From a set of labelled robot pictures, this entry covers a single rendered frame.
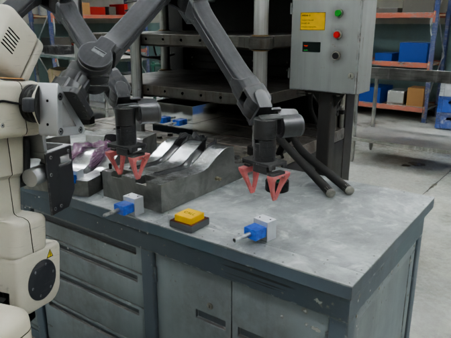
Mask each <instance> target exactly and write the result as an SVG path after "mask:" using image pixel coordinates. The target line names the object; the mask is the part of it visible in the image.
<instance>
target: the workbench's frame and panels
mask: <svg viewBox="0 0 451 338"><path fill-rule="evenodd" d="M20 197H21V210H24V211H32V212H36V213H41V214H43V216H45V219H46V239H52V240H56V241H57V242H58V243H59V246H60V286H59V289H58V292H57V294H56V296H55V297H54V298H53V300H51V301H50V302H49V303H47V304H45V305H44V306H42V307H40V308H39V309H37V310H35V314H36V317H35V318H34V319H33V320H32V321H31V322H30V325H31V330H32V336H33V337H35V338H409V333H410V327H411V317H412V311H413V301H414V296H415V285H416V280H417V269H418V263H419V253H420V247H421V237H422V233H423V223H424V218H425V216H426V215H427V214H428V213H429V212H430V211H431V210H432V209H433V207H434V200H433V201H432V202H431V203H430V204H429V205H428V206H427V207H426V208H425V209H424V210H423V211H422V212H421V214H420V215H419V216H418V217H417V218H416V219H415V220H414V222H413V223H412V224H411V225H410V226H409V227H408V228H407V229H406V230H405V231H404V232H403V233H402V234H401V235H400V236H399V238H398V239H397V240H396V241H395V242H394V243H393V244H392V245H391V247H390V248H389V249H388V250H387V251H386V252H385V253H384V254H383V255H382V256H381V257H380V258H379V259H378V260H377V261H376V263H375V264H374V265H373V266H372V267H371V268H370V269H369V270H368V272H367V273H366V274H365V275H364V276H363V277H361V279H360V280H359V281H358V282H357V283H356V284H355V285H354V286H353V288H350V287H347V286H343V285H341V284H337V283H335V282H330V281H328V280H324V279H322V278H318V277H316V276H312V275H309V274H306V273H303V272H300V271H297V270H293V269H290V268H287V267H284V266H281V265H278V264H274V263H272V262H268V261H266V260H262V259H259V258H255V257H253V256H249V255H247V254H244V253H240V252H238V251H234V250H232V249H228V248H226V247H222V246H219V245H216V244H213V243H209V242H206V241H203V240H200V239H197V238H194V237H191V236H188V235H184V234H182V233H178V232H176V231H171V230H169V229H165V228H163V227H159V226H157V225H153V224H150V223H147V222H144V221H141V220H138V219H134V218H131V217H128V216H123V215H119V214H117V213H115V214H113V215H110V216H107V217H103V214H104V213H107V212H110V211H109V210H107V209H102V208H100V207H96V206H94V205H90V204H88V203H84V202H81V201H78V200H75V199H71V202H70V205H69V207H67V208H66V209H64V210H62V211H61V212H59V213H57V214H55V215H53V216H51V215H50V203H49V196H48V192H45V191H39V190H30V189H24V188H23V187H21V188H20Z"/></svg>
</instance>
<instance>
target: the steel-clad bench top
mask: <svg viewBox="0 0 451 338"><path fill-rule="evenodd" d="M277 170H283V171H288V172H290V176H289V177H288V180H289V191H288V192H286V193H281V194H279V196H278V199H277V200H275V201H272V198H271V195H270V192H267V191H266V190H265V180H266V179H267V175H265V174H261V173H260V174H259V177H258V182H257V185H256V190H255V192H254V193H252V194H251V193H250V191H249V190H248V187H247V185H246V182H245V180H244V179H243V178H241V179H239V180H236V181H234V182H231V183H229V184H227V185H225V186H223V187H220V188H218V189H216V190H213V191H211V192H208V193H207V194H204V195H202V196H200V197H198V198H195V199H193V200H191V201H189V202H187V203H184V204H182V205H179V206H177V207H175V208H173V209H171V210H169V211H166V212H164V213H159V212H156V211H152V210H150V209H145V208H144V213H142V214H140V215H137V216H133V215H130V214H128V215H126V216H128V217H131V218H134V219H138V220H141V221H144V222H147V223H150V224H153V225H157V226H159V227H163V228H165V229H169V230H171V231H176V232H178V233H182V234H184V235H188V236H191V237H194V238H197V239H200V240H203V241H206V242H209V243H213V244H216V245H219V246H222V247H226V248H228V249H232V250H234V251H238V252H240V253H243V254H247V255H249V256H253V257H255V258H259V259H262V260H266V261H268V262H272V263H274V264H278V265H281V266H284V267H287V268H290V269H293V270H297V271H300V272H303V273H306V274H309V275H312V276H316V277H318V278H322V279H324V280H328V281H330V282H335V283H337V284H341V285H343V286H347V287H350V288H353V286H354V285H355V284H356V283H357V282H358V281H359V280H360V279H361V277H363V276H364V275H365V274H366V273H367V272H368V270H369V269H370V268H371V267H372V266H373V265H374V264H375V263H376V261H377V260H378V259H379V258H380V257H381V256H382V255H383V254H384V253H385V252H386V251H387V250H388V249H389V248H390V247H391V245H392V244H393V243H394V242H395V241H396V240H397V239H398V238H399V236H400V235H401V234H402V233H403V232H404V231H405V230H406V229H407V228H408V227H409V226H410V225H411V224H412V223H413V222H414V220H415V219H416V218H417V217H418V216H419V215H420V214H421V212H422V211H423V210H424V209H425V208H426V207H427V206H428V205H429V204H430V203H431V202H432V201H433V200H434V199H435V197H433V196H426V195H422V194H416V193H412V192H405V191H402V190H395V189H392V188H385V187H381V186H375V185H370V184H364V183H360V182H353V181H349V180H345V181H346V182H347V183H348V184H349V185H350V186H352V187H353V188H354V193H353V194H351V195H347V194H346V193H345V192H344V191H343V190H341V189H340V188H339V187H338V186H336V185H335V184H334V183H333V182H332V181H331V180H329V179H328V178H327V177H325V176H322V175H320V176H321V177H322V178H323V179H324V180H325V181H326V182H327V183H328V184H329V185H330V186H331V187H332V188H333V189H334V190H335V192H336V194H335V196H334V197H332V198H329V197H328V196H327V195H326V194H325V193H324V192H323V191H322V190H321V189H320V187H318V185H316V183H314V181H312V179H311V178H310V177H309V176H308V175H307V174H306V173H305V172H301V171H297V170H291V169H287V168H280V167H276V170H273V171H272V172H274V171H277ZM72 199H75V200H78V201H81V202H84V203H88V204H90V205H94V206H96V207H100V208H102V209H107V210H109V211H112V210H114V204H115V203H118V202H121V201H119V200H115V199H112V198H109V197H106V196H104V195H103V190H100V191H99V192H97V193H95V194H94V195H92V196H90V197H87V196H77V195H73V196H72ZM188 208H189V209H193V210H196V211H201V212H204V216H205V217H209V224H208V225H206V226H204V227H202V228H201V229H199V230H197V231H195V232H193V233H189V232H186V231H182V230H180V229H176V228H174V227H170V220H171V219H173V218H174V215H175V214H176V213H179V212H181V211H183V210H185V209H188ZM262 214H263V215H266V216H269V217H272V218H274V219H276V220H277V232H276V238H275V239H272V240H270V241H267V242H266V241H264V240H261V239H259V240H258V241H254V240H252V239H249V238H246V239H243V240H240V241H238V242H235V243H234V242H233V238H235V237H237V236H240V235H242V234H244V227H245V226H247V225H250V224H253V223H254V217H257V216H259V215H262Z"/></svg>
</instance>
